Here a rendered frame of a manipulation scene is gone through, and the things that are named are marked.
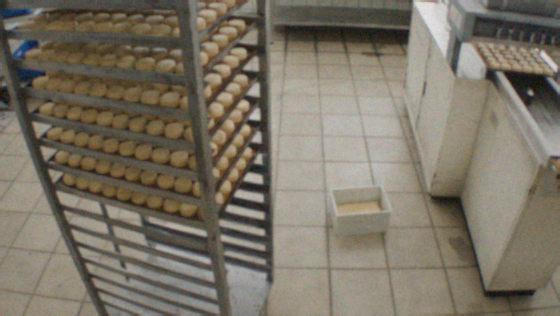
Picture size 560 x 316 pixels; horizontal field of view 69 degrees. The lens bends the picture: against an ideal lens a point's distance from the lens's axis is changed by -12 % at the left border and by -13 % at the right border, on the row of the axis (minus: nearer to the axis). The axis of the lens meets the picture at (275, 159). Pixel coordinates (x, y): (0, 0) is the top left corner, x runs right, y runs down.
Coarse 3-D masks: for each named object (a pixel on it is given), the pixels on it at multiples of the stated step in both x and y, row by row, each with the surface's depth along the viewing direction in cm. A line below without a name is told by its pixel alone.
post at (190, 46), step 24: (192, 0) 86; (192, 24) 89; (192, 48) 91; (192, 72) 95; (192, 96) 98; (192, 120) 102; (216, 216) 121; (216, 240) 124; (216, 264) 130; (216, 288) 138
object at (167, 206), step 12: (252, 156) 156; (240, 168) 149; (72, 180) 143; (84, 180) 143; (228, 180) 144; (96, 192) 141; (108, 192) 138; (120, 192) 138; (132, 192) 140; (228, 192) 140; (132, 204) 136; (144, 204) 136; (156, 204) 134; (168, 204) 133; (180, 204) 136; (180, 216) 132; (192, 216) 132
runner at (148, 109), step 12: (36, 96) 119; (48, 96) 118; (60, 96) 116; (72, 96) 114; (84, 96) 113; (96, 96) 112; (108, 108) 113; (120, 108) 111; (132, 108) 110; (144, 108) 109; (156, 108) 107; (168, 108) 106; (180, 108) 106
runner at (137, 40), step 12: (12, 36) 109; (24, 36) 108; (36, 36) 106; (48, 36) 105; (60, 36) 104; (72, 36) 103; (84, 36) 102; (96, 36) 101; (108, 36) 100; (120, 36) 99; (132, 36) 98; (144, 36) 97; (156, 36) 96; (168, 48) 97; (180, 48) 96; (204, 48) 96
